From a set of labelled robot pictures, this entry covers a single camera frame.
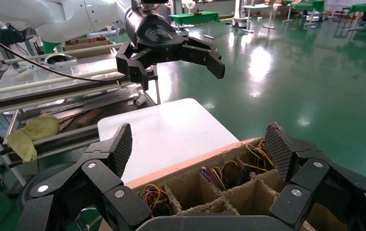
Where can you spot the brown wood piece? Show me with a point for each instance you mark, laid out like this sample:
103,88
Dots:
88,117

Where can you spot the white plastic tube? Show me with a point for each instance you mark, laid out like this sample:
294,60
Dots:
42,83
74,51

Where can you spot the open cardboard box with parts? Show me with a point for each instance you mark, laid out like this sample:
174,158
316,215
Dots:
87,46

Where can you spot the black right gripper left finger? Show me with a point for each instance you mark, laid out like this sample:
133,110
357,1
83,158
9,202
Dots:
74,185

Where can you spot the white handheld controller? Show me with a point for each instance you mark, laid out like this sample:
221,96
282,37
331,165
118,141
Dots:
26,68

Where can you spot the black metal cart frame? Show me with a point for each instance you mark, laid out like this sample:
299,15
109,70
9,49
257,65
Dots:
42,95

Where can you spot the white frame table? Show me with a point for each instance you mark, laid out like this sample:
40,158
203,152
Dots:
259,6

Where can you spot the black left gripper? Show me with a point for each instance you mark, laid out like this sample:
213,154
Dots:
154,35

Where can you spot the grey round disk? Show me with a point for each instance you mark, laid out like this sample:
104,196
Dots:
34,180

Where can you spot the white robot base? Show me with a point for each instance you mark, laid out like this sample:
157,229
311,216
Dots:
240,21

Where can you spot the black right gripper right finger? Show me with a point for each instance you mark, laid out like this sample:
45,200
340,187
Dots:
313,178

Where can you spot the stacked cardboard boxes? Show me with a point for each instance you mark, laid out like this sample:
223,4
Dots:
281,11

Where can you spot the cardboard box with dividers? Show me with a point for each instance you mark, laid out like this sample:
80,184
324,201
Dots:
253,194

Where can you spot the white standing fan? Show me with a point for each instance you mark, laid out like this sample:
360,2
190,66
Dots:
189,4

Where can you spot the white VR headset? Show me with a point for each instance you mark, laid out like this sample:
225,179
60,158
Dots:
65,63

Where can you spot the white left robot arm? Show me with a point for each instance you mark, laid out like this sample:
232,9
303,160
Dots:
58,16

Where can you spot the yellow cloth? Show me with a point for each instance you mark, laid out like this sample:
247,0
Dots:
26,137

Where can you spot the clear acrylic sheet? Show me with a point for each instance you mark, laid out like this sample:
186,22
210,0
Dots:
74,68

